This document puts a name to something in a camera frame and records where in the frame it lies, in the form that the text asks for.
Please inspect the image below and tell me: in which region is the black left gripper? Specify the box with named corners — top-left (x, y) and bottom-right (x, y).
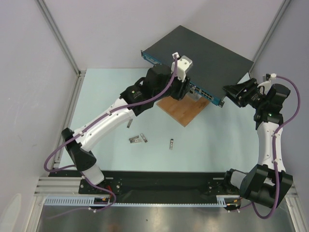
top-left (153, 69), bottom-right (190, 102)

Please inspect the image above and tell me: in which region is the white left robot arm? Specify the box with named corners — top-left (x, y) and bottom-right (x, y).
top-left (62, 59), bottom-right (191, 193)

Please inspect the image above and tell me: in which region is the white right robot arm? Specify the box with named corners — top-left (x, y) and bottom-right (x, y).
top-left (222, 78), bottom-right (293, 208)

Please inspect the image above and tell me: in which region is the wooden base board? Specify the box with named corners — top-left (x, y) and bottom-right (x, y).
top-left (157, 96), bottom-right (210, 127)

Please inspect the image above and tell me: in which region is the silver SFP module upright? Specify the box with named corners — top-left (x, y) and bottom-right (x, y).
top-left (127, 119), bottom-right (133, 129)

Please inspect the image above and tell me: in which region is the silver SFP module on pair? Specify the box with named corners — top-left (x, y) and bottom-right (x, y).
top-left (129, 135), bottom-right (139, 141)

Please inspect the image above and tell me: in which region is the metal switch stand bracket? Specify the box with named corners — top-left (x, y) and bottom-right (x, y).
top-left (190, 92), bottom-right (202, 101)

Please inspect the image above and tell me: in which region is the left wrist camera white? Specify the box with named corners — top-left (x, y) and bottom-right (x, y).
top-left (171, 52), bottom-right (193, 82)

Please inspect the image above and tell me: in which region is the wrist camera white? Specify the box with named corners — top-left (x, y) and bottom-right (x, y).
top-left (259, 73), bottom-right (277, 89)
top-left (171, 52), bottom-right (193, 82)

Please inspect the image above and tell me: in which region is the black blue network switch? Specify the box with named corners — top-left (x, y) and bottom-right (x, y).
top-left (141, 26), bottom-right (253, 107)

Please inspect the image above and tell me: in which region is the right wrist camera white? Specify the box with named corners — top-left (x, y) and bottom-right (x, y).
top-left (259, 73), bottom-right (277, 89)

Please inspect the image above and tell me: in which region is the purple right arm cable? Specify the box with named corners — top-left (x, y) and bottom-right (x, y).
top-left (226, 76), bottom-right (302, 219)

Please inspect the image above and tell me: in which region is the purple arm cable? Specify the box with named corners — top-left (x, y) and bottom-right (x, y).
top-left (226, 76), bottom-right (302, 219)
top-left (43, 54), bottom-right (181, 219)

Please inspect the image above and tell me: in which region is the aluminium frame post left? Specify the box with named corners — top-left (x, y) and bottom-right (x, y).
top-left (35, 0), bottom-right (82, 77)

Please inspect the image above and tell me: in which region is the aluminium frame post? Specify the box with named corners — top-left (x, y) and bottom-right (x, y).
top-left (35, 0), bottom-right (82, 77)
top-left (248, 0), bottom-right (293, 75)

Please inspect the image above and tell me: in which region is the aluminium frame post right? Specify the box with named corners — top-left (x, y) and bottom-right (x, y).
top-left (248, 0), bottom-right (293, 75)

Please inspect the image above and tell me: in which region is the grey slotted cable duct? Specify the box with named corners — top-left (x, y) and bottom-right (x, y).
top-left (44, 195), bottom-right (240, 207)

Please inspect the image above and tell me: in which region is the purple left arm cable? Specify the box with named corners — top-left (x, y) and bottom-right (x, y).
top-left (43, 54), bottom-right (181, 219)

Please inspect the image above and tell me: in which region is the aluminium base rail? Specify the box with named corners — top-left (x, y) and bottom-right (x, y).
top-left (34, 177), bottom-right (298, 197)

